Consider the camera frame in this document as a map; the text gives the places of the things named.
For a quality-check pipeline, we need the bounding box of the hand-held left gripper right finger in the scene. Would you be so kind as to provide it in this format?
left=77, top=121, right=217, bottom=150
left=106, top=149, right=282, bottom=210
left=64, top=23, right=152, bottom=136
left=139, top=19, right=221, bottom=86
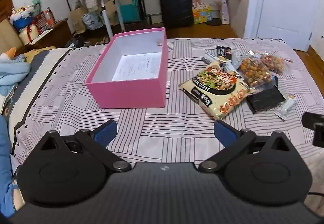
left=199, top=120, right=291, bottom=172

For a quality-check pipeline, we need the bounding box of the small white bar packet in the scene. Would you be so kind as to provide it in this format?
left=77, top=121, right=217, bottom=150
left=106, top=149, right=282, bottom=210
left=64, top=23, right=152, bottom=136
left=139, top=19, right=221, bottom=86
left=274, top=95, right=296, bottom=121

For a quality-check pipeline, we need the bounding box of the white door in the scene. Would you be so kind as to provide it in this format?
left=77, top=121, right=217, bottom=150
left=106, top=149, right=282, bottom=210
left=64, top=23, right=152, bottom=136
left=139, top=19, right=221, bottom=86
left=244, top=0, right=324, bottom=51

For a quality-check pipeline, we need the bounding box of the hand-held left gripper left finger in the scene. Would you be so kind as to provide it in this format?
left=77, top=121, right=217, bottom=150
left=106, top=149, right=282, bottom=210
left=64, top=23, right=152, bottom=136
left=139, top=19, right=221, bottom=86
left=33, top=120, right=132, bottom=172

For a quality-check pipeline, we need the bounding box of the wooden cabinet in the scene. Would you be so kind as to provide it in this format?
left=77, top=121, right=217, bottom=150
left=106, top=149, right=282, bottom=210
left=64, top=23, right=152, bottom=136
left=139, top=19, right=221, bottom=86
left=19, top=20, right=72, bottom=49

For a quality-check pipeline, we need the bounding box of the brown paper bag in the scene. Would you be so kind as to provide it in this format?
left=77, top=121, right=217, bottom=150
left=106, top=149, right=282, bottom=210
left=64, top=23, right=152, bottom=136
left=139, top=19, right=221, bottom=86
left=70, top=6, right=88, bottom=34

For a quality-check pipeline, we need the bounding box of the person's blue clothing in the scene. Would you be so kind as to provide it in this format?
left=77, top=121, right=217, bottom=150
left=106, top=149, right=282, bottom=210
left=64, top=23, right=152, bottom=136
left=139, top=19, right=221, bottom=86
left=0, top=115, right=17, bottom=217

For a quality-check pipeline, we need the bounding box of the light blue cloth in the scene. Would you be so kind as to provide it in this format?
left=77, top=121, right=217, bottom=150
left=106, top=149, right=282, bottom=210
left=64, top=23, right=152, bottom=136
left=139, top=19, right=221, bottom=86
left=0, top=57, right=31, bottom=96

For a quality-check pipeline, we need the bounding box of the beige noodle packet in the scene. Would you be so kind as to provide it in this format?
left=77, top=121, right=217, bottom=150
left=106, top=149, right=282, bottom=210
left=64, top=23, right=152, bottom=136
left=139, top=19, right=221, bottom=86
left=178, top=60, right=256, bottom=120

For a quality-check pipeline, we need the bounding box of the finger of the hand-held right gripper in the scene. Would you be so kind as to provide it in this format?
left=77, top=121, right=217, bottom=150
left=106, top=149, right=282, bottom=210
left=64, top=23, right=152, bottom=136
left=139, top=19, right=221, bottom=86
left=313, top=123, right=324, bottom=148
left=302, top=112, right=324, bottom=129

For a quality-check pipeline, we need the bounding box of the small clear coated peanut bag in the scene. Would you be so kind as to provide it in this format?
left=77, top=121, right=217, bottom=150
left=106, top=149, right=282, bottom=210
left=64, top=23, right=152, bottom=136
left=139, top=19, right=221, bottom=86
left=261, top=53, right=286, bottom=74

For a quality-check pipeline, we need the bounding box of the white and blue plastic bag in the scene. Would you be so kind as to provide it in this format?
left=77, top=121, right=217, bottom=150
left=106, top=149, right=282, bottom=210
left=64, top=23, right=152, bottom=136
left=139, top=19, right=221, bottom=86
left=82, top=12, right=103, bottom=30

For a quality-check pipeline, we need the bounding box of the red box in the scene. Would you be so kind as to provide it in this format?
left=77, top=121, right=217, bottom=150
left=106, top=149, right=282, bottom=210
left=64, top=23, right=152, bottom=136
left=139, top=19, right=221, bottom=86
left=34, top=9, right=56, bottom=28

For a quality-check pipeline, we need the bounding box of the colourful cardboard box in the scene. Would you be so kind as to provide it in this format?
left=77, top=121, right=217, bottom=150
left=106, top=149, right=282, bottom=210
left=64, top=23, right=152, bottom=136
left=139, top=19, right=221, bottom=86
left=192, top=0, right=212, bottom=24

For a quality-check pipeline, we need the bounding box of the pink cardboard box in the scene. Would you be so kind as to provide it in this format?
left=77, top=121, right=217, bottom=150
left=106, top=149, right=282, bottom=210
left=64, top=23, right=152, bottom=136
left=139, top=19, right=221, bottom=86
left=85, top=27, right=169, bottom=108

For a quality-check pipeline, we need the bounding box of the black suitcase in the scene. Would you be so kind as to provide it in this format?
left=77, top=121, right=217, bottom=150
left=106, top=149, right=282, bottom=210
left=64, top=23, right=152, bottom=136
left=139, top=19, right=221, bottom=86
left=159, top=0, right=194, bottom=28

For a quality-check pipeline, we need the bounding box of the white plastic packet bag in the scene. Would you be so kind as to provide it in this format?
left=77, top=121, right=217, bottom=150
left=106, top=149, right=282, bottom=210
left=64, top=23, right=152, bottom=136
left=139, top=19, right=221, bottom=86
left=221, top=0, right=230, bottom=25

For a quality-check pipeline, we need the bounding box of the black bag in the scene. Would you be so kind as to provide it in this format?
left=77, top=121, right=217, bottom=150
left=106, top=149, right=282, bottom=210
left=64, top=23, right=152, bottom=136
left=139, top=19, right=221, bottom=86
left=66, top=36, right=84, bottom=48

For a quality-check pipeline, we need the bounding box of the teal bag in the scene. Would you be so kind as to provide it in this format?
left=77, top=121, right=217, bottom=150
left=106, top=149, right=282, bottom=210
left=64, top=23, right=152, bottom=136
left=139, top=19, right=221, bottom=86
left=119, top=0, right=140, bottom=23

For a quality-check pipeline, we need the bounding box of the blue basket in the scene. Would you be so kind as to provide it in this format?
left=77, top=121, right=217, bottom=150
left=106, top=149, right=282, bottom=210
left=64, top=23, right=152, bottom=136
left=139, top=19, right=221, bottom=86
left=10, top=7, right=33, bottom=32

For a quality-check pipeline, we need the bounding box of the dark seaweed packet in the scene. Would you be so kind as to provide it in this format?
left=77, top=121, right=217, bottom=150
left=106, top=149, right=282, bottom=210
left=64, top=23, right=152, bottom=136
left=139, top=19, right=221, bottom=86
left=246, top=86, right=286, bottom=114

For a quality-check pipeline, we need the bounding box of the black cracker packet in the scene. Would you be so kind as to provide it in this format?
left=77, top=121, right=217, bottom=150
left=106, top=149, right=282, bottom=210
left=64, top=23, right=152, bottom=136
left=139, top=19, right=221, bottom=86
left=216, top=45, right=233, bottom=61

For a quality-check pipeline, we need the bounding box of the white printed paper sheet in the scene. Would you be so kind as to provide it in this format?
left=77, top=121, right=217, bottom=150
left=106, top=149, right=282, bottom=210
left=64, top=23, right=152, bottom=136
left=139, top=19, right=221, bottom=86
left=111, top=52, right=162, bottom=82

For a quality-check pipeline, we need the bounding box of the large clear coated peanut bag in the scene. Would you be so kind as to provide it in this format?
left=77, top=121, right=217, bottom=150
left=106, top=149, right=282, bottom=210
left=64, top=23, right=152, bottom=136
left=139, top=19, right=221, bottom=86
left=239, top=53, right=273, bottom=88

